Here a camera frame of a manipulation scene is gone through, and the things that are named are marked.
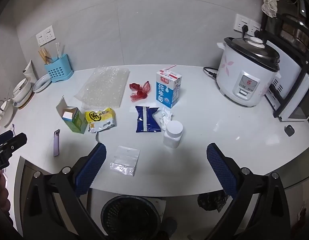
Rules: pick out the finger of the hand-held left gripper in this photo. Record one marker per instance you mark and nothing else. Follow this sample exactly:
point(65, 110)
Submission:
point(15, 141)
point(3, 138)

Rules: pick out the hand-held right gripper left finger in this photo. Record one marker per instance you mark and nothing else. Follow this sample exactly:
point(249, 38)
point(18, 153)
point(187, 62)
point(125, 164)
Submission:
point(92, 170)

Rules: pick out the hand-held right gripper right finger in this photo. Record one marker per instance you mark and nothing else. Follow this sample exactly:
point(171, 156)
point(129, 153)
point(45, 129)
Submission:
point(222, 170)

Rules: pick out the clear plastic zip bag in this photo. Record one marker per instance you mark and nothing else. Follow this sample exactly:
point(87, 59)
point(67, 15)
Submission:
point(124, 160)

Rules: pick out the yellow white snack packet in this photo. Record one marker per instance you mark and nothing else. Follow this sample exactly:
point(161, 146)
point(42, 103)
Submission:
point(100, 120)

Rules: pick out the black mesh wastebasket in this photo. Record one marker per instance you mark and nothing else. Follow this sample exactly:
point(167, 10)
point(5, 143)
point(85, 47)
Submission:
point(129, 217)

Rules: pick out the red mesh net bag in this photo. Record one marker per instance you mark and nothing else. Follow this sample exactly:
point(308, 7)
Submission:
point(144, 90)

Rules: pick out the blue white milk carton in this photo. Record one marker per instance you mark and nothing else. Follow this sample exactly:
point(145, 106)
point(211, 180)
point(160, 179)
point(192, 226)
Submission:
point(167, 90)

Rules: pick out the person's left forearm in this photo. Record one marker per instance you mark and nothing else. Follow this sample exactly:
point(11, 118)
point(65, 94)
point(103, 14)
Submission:
point(0, 197)

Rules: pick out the small white pot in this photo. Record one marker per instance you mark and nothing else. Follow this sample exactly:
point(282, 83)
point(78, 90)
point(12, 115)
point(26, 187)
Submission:
point(4, 113)

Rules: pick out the black plastic bag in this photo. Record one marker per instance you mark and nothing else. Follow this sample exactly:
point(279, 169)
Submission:
point(210, 201)

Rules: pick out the wooden-edged plate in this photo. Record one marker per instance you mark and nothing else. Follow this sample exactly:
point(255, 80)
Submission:
point(25, 102)

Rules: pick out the small green cardboard box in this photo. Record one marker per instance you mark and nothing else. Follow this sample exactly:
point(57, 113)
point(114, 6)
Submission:
point(78, 123)

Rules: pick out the white bowls and plates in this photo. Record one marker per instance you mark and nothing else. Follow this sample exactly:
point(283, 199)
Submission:
point(22, 90)

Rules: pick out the white plastic bottle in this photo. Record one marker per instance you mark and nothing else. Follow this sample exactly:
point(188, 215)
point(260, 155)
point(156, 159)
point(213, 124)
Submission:
point(172, 136)

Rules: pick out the white pitcher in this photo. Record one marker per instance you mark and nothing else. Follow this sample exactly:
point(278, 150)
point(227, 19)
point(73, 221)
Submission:
point(28, 71)

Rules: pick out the blue snack packet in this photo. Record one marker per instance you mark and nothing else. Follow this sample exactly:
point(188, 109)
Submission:
point(150, 122)

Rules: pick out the crumpled white wrapper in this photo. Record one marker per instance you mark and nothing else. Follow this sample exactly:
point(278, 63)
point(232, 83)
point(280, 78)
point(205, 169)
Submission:
point(164, 117)

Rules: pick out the small black device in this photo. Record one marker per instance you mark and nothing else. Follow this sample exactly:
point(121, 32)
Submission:
point(289, 130)

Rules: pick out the blue plastic utensil holder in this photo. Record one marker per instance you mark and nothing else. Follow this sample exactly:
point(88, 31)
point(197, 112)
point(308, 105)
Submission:
point(58, 71)

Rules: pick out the clear bubble wrap sheet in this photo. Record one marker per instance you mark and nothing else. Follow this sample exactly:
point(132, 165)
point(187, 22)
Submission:
point(104, 87)

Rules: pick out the bunch of wooden chopsticks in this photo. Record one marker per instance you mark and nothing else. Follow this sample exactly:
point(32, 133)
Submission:
point(45, 56)

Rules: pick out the white flowered rice cooker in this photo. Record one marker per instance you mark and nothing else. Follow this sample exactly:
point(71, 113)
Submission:
point(244, 75)

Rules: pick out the red white striped straw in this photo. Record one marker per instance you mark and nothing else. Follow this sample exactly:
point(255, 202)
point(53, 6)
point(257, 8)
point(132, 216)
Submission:
point(169, 68)

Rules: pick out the white microwave oven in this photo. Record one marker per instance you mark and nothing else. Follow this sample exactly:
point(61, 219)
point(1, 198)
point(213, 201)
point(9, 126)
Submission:
point(287, 70)

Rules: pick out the black metal rack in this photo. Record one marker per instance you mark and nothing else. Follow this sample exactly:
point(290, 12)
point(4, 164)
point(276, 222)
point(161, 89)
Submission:
point(265, 25)

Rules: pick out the dark metal pot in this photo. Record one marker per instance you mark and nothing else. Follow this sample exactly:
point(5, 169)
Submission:
point(294, 33)

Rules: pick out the white wall socket panel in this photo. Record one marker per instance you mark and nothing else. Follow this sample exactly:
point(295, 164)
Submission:
point(45, 35)
point(254, 27)

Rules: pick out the black wall plug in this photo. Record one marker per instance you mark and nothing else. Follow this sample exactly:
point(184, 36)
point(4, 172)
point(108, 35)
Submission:
point(244, 30)

